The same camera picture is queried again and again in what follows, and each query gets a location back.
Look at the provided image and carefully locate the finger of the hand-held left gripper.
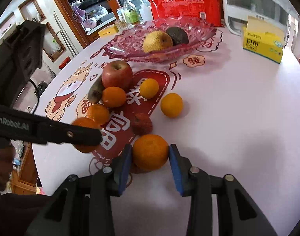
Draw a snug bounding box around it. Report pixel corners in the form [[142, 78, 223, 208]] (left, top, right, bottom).
[[36, 122, 103, 150]]

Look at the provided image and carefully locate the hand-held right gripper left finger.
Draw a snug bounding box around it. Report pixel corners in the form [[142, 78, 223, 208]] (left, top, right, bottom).
[[26, 144, 133, 236]]

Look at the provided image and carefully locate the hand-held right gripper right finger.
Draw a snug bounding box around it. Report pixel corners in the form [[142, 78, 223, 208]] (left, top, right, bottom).
[[169, 144, 279, 236]]

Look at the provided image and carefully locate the large orange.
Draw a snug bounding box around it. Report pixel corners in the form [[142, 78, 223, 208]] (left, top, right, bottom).
[[132, 134, 169, 171]]

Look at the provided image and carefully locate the overripe brown banana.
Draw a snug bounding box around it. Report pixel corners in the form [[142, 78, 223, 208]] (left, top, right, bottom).
[[88, 75, 106, 104]]

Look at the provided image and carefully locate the red lychee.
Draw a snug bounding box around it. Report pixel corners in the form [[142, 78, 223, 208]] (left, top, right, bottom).
[[131, 113, 153, 136]]

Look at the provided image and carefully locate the red apple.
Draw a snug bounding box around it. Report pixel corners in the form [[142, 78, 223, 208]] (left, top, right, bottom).
[[101, 60, 134, 91]]

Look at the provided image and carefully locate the small yellow orange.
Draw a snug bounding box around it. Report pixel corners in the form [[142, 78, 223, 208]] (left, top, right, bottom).
[[139, 78, 159, 99]]

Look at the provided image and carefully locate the pink glass fruit bowl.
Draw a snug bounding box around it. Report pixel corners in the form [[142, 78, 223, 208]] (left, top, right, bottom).
[[104, 17, 218, 63]]

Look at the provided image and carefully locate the person's left forearm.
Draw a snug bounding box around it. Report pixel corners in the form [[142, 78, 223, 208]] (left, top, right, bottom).
[[0, 189, 52, 236]]

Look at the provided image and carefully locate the person's left hand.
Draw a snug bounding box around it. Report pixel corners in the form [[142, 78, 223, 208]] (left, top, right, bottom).
[[0, 147, 14, 194]]

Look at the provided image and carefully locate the low wooden cabinet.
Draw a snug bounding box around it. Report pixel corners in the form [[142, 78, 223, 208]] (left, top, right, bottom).
[[11, 140, 40, 195]]

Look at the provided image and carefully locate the white cabinet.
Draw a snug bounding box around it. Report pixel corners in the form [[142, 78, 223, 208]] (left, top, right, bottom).
[[17, 0, 77, 62]]

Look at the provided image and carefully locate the wooden kitchen cabinet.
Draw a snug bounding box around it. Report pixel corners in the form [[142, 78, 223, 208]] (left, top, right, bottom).
[[45, 0, 121, 50]]

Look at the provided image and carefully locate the printed white tablecloth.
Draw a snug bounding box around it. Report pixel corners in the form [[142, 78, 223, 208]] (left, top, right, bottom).
[[32, 17, 300, 236]]

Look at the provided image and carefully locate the flat yellow box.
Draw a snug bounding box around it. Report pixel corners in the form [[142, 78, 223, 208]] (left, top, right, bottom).
[[98, 25, 119, 38]]

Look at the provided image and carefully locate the clear drinking glass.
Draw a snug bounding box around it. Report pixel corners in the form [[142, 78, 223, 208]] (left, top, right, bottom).
[[114, 20, 131, 31]]

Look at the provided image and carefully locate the yellow pear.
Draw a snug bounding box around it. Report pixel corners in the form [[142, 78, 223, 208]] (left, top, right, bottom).
[[143, 31, 173, 54]]

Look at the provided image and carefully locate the clear bottle green label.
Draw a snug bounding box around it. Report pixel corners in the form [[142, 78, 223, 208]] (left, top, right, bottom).
[[122, 0, 140, 25]]

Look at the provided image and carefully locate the dark avocado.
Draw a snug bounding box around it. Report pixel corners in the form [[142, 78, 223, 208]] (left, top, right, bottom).
[[165, 27, 189, 46]]

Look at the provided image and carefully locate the white squeeze bottle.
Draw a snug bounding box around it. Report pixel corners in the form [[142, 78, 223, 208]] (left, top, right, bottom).
[[139, 0, 154, 22]]

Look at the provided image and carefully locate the yellow tissue box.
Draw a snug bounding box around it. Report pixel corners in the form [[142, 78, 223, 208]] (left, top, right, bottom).
[[242, 15, 286, 64]]

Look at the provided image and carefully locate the red package of cups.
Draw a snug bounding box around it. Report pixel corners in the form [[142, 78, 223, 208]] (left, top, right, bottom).
[[141, 0, 223, 27]]

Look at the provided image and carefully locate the white countertop appliance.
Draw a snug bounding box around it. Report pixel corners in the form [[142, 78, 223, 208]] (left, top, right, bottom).
[[220, 0, 296, 36]]

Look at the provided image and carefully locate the black cable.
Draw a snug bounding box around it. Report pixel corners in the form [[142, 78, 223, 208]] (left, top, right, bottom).
[[28, 79, 40, 113]]

